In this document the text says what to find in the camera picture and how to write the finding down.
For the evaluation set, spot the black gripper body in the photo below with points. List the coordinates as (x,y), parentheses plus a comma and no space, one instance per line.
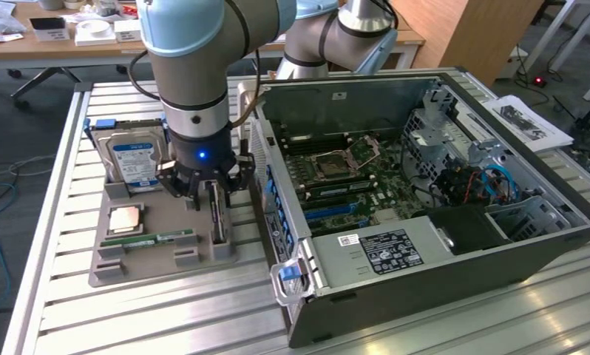
(202,155)

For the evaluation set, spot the graphics card with black fan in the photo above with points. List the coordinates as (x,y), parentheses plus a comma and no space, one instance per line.
(218,218)

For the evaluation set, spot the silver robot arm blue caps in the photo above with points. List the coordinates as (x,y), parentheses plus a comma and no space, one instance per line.
(191,55)

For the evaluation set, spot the hard disk with blue label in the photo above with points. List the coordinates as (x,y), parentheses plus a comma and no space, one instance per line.
(127,162)

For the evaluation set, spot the CPU chip with metal lid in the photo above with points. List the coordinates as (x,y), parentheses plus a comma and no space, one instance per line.
(125,219)

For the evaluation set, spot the black RAM slot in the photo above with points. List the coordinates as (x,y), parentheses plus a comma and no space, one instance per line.
(325,142)
(319,149)

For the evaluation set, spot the green RAM stick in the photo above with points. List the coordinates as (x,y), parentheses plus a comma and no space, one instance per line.
(137,240)

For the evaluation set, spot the CPU socket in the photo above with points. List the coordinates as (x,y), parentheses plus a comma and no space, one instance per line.
(331,166)

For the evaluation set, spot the black RAM stick with label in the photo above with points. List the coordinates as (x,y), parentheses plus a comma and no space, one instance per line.
(339,189)

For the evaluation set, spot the blue expansion slot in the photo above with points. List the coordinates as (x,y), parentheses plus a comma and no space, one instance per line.
(327,212)

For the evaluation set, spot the grey parts rack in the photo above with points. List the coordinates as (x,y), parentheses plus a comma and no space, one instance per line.
(167,259)

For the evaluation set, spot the metal socket cover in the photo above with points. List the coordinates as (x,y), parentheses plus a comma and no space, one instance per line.
(364,148)

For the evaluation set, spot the blue case latch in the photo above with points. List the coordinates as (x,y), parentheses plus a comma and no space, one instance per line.
(290,274)

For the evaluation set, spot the green motherboard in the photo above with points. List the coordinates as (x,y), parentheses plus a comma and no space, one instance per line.
(389,185)

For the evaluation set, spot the grey power supply with label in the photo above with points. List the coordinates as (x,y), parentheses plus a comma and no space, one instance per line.
(334,266)

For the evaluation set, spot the small white box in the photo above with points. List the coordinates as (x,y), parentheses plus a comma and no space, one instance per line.
(125,33)

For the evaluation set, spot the flat white box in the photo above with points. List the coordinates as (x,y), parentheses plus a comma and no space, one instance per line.
(95,41)

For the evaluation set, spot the metal drive cage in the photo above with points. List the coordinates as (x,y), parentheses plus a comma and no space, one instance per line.
(426,142)

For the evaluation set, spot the white tape roll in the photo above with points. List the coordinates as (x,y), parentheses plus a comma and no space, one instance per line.
(101,31)

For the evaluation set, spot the red plastic item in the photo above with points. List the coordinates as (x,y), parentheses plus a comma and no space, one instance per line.
(129,10)

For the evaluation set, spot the clear bag with dark parts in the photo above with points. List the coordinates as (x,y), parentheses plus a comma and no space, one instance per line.
(109,8)

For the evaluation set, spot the white box with black top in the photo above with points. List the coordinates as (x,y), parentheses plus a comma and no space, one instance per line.
(54,35)

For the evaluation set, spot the wooden desk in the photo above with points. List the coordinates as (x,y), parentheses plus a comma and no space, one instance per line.
(28,50)

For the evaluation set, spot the small white roll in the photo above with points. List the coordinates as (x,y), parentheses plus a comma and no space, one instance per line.
(73,3)

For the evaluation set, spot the open grey PC case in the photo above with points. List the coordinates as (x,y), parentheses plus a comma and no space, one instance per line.
(424,296)

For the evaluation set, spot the grey cup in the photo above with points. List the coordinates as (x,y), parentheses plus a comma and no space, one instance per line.
(51,4)

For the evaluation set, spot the white card with red print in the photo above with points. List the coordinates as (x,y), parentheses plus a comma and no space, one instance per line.
(4,38)

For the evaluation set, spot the printed paper stack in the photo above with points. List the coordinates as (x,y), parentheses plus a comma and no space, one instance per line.
(526,122)

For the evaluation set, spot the wooden cabinet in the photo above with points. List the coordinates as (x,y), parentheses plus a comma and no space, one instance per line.
(482,44)

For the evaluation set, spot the metal disk bay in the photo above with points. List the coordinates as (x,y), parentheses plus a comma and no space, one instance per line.
(537,218)

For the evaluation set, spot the white floor box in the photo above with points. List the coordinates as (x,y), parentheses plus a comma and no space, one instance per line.
(514,63)

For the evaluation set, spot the power strip with red light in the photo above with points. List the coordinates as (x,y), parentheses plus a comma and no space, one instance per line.
(540,81)

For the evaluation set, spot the white table frame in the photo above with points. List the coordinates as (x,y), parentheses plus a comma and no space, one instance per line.
(576,38)

